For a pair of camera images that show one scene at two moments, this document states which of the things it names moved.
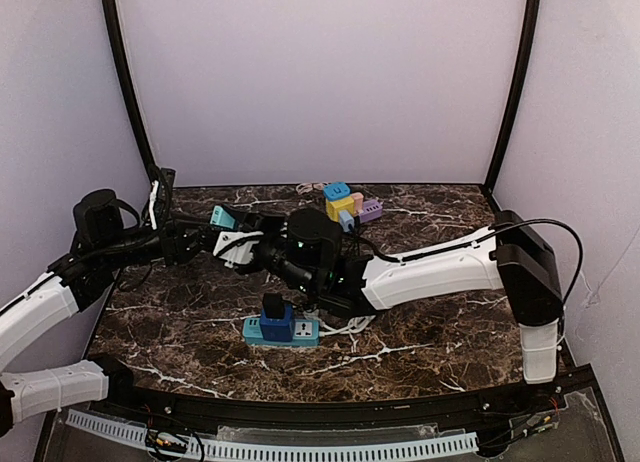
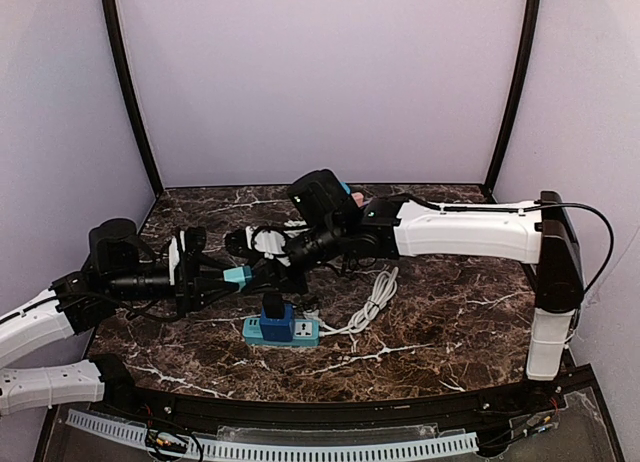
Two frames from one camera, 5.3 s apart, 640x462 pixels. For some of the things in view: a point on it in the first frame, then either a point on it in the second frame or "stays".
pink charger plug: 358,202 stays
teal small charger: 222,218 → 238,275
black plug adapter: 273,303 stays
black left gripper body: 173,243 → 185,286
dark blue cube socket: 278,329 stays
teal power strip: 305,333 stays
